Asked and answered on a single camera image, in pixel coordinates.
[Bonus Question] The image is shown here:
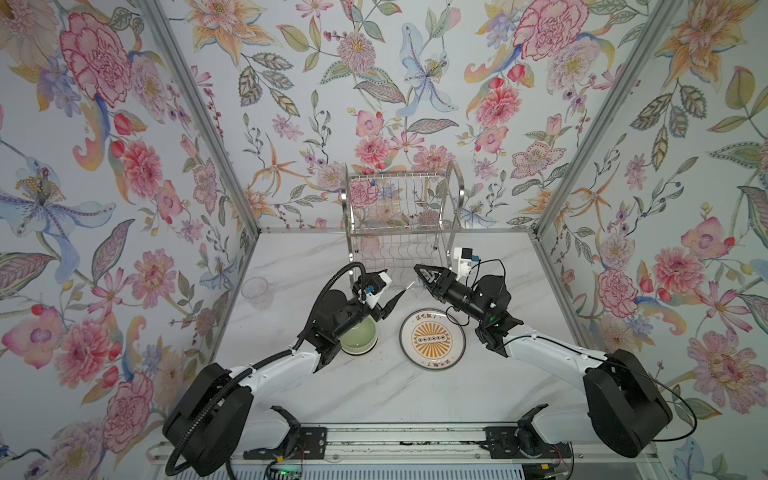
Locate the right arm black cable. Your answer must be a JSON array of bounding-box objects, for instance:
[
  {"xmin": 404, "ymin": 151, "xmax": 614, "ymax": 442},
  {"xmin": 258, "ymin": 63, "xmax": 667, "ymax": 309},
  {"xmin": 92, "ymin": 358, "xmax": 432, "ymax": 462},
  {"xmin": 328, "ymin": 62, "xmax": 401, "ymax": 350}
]
[{"xmin": 443, "ymin": 257, "xmax": 698, "ymax": 444}]

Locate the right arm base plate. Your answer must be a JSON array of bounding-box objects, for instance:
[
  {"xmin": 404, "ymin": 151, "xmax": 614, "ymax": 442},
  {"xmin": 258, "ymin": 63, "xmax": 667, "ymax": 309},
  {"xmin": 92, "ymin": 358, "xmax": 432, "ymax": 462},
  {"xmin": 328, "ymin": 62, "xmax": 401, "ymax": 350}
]
[{"xmin": 480, "ymin": 425, "xmax": 572, "ymax": 460}]

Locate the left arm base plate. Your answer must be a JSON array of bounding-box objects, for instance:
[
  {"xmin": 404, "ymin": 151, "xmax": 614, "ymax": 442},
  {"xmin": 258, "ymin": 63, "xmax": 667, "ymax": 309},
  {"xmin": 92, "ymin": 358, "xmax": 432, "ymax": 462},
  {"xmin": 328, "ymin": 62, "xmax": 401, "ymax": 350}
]
[{"xmin": 242, "ymin": 427, "xmax": 328, "ymax": 461}]

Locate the pale green bowl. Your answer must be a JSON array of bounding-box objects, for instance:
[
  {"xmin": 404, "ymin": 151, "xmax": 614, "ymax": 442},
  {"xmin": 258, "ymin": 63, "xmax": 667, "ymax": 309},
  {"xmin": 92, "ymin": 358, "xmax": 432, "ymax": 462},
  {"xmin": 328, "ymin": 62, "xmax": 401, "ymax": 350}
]
[{"xmin": 340, "ymin": 316, "xmax": 378, "ymax": 356}]

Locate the chrome two-tier dish rack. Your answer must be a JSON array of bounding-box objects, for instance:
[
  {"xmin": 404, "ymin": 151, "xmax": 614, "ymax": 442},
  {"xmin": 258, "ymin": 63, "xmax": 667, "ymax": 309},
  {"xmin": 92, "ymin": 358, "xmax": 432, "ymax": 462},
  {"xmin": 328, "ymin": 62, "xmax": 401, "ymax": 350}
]
[{"xmin": 341, "ymin": 161, "xmax": 466, "ymax": 290}]

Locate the clear glass cup large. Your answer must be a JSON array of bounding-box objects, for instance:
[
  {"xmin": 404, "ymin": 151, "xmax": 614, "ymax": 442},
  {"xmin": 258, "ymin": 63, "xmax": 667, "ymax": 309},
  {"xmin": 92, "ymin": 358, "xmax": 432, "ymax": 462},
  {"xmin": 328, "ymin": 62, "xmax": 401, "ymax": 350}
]
[{"xmin": 241, "ymin": 277, "xmax": 273, "ymax": 310}]

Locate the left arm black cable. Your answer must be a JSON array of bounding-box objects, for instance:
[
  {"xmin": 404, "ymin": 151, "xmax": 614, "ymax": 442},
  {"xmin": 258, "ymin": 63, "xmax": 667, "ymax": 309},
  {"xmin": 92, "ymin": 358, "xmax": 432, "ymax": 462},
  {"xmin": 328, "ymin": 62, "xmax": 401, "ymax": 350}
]
[{"xmin": 164, "ymin": 261, "xmax": 368, "ymax": 478}]

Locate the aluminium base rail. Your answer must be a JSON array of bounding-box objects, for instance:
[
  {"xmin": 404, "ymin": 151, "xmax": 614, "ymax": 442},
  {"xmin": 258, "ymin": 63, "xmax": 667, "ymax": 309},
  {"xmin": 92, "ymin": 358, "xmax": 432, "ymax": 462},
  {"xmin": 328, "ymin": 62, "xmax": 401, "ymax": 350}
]
[{"xmin": 145, "ymin": 421, "xmax": 661, "ymax": 466}]

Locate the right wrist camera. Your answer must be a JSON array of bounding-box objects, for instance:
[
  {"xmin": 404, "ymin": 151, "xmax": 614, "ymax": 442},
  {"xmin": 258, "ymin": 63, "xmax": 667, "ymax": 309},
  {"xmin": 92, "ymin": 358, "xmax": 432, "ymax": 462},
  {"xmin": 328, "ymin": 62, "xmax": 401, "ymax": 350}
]
[{"xmin": 451, "ymin": 247, "xmax": 480, "ymax": 280}]

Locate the clear glass cup small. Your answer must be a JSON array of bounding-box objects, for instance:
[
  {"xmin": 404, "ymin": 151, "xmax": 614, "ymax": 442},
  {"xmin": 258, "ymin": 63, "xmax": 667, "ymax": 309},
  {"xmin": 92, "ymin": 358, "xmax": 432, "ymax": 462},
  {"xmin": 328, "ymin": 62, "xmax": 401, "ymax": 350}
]
[{"xmin": 405, "ymin": 280, "xmax": 424, "ymax": 297}]

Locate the brown rimmed plate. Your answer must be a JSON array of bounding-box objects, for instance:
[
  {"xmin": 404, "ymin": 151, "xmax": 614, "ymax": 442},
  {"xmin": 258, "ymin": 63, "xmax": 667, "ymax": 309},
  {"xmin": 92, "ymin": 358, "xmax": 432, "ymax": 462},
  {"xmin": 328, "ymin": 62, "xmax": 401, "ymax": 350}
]
[{"xmin": 399, "ymin": 309, "xmax": 466, "ymax": 371}]

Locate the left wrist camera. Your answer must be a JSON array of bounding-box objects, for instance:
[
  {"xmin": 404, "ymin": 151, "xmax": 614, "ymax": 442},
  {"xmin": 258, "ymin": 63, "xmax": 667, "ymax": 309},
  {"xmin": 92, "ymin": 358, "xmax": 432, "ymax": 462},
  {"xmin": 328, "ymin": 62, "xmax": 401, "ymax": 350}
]
[{"xmin": 360, "ymin": 270, "xmax": 392, "ymax": 308}]

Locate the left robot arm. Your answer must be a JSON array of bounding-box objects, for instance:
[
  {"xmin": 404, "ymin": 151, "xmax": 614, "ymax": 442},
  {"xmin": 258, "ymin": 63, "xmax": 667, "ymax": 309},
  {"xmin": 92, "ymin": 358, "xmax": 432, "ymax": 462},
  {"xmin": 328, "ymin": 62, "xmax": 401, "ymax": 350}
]
[{"xmin": 162, "ymin": 286, "xmax": 400, "ymax": 477}]

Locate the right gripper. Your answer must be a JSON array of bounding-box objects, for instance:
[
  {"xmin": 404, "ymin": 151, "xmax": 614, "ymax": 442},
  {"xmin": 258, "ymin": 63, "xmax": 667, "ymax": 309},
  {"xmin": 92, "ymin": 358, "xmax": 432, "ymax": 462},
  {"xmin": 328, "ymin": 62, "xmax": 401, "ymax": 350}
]
[{"xmin": 417, "ymin": 267, "xmax": 490, "ymax": 329}]

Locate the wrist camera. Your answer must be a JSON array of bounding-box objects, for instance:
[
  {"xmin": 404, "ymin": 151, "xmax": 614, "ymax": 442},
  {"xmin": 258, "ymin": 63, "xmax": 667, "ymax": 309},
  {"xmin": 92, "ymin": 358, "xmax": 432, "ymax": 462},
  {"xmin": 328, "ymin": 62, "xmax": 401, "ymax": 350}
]
[
  {"xmin": 360, "ymin": 270, "xmax": 392, "ymax": 308},
  {"xmin": 451, "ymin": 247, "xmax": 480, "ymax": 280}
]

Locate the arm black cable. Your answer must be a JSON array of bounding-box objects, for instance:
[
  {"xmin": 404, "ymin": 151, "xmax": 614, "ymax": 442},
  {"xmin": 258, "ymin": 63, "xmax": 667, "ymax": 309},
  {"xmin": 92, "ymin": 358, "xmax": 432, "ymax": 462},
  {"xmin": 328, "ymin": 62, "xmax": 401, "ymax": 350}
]
[
  {"xmin": 164, "ymin": 261, "xmax": 368, "ymax": 478},
  {"xmin": 443, "ymin": 257, "xmax": 698, "ymax": 444}
]

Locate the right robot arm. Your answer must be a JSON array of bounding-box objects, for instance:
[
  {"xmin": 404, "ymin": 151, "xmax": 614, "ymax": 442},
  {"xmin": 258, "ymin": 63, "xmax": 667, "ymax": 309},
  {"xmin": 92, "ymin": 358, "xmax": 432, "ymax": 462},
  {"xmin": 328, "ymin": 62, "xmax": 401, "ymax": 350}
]
[{"xmin": 414, "ymin": 264, "xmax": 673, "ymax": 458}]

